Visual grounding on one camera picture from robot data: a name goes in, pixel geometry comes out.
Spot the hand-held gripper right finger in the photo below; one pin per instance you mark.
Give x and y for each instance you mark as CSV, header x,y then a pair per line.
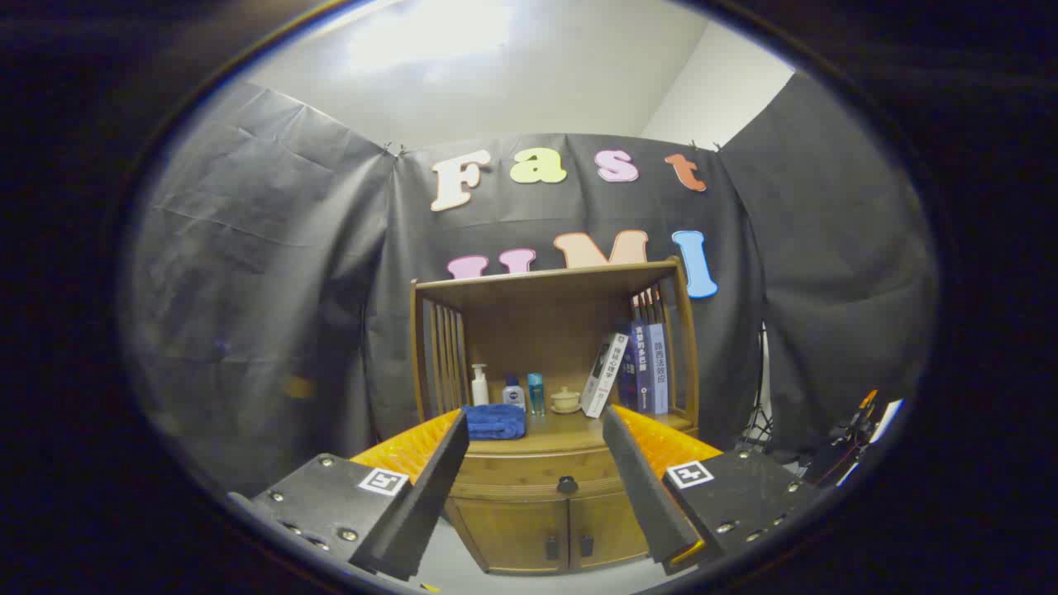
x,y
640,487

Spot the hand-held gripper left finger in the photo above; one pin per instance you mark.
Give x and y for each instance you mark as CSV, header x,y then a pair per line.
x,y
430,487

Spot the wooden cabinet door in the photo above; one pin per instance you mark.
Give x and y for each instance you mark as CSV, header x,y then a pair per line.
x,y
607,529
512,533

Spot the wooden countertop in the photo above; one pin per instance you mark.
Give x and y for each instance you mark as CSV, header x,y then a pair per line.
x,y
562,430

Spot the wooden cabinet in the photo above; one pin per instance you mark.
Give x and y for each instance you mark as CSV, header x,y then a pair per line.
x,y
537,330

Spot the blue folded towel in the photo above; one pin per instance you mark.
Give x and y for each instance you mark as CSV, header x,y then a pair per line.
x,y
494,421

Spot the white pump bottle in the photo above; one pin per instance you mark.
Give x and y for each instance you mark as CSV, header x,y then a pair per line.
x,y
479,390

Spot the cream lidded teacup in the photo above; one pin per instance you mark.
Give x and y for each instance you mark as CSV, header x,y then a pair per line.
x,y
566,402

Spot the white book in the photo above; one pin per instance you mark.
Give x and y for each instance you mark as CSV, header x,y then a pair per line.
x,y
603,380

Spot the white bottle with blue cap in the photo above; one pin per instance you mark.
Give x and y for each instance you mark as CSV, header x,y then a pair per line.
x,y
514,398

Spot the dark blue book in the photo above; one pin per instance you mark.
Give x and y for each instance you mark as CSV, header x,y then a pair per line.
x,y
638,364

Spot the pale blue book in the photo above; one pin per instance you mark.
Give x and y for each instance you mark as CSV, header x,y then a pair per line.
x,y
659,364

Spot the clear blue bottle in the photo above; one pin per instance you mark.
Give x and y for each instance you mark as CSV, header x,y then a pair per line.
x,y
536,395

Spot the black device with orange clip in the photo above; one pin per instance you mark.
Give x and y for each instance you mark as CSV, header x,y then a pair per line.
x,y
843,446

